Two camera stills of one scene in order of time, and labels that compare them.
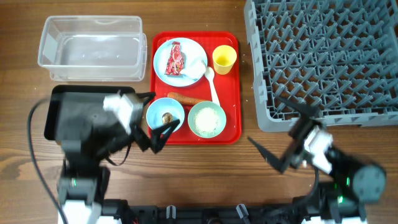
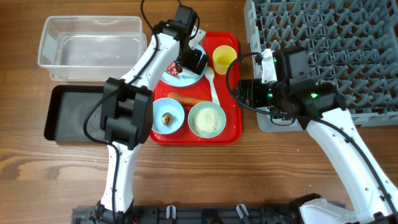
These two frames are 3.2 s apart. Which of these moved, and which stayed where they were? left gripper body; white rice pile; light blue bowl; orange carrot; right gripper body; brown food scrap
Moved: left gripper body; right gripper body
Stayed: light blue bowl; white rice pile; orange carrot; brown food scrap
